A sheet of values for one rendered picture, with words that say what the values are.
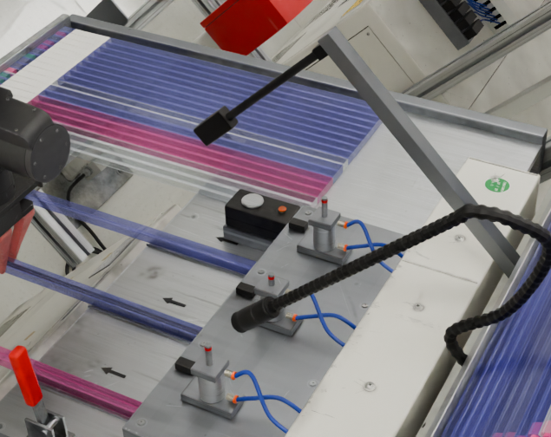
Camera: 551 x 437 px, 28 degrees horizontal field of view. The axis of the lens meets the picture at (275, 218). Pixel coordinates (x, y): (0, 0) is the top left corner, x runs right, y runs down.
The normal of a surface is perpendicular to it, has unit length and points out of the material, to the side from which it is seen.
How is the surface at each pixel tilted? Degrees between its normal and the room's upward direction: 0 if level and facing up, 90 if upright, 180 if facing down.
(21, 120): 43
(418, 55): 0
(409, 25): 0
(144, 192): 0
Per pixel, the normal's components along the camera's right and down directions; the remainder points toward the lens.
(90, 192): 0.62, -0.35
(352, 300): -0.03, -0.78
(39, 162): 0.87, 0.29
